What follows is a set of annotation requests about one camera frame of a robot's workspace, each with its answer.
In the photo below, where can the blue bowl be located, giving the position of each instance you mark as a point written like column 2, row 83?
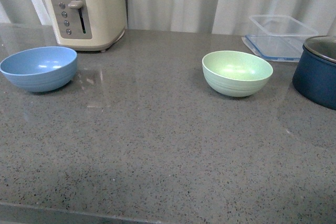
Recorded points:
column 40, row 69

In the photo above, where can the dark blue cooking pot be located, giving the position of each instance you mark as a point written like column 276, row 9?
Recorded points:
column 314, row 76

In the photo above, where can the green bowl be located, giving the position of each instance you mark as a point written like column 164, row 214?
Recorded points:
column 235, row 73

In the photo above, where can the clear plastic food container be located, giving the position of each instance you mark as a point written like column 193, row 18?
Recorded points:
column 277, row 37

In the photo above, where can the cream two-slot toaster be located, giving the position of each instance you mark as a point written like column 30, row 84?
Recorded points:
column 87, row 25

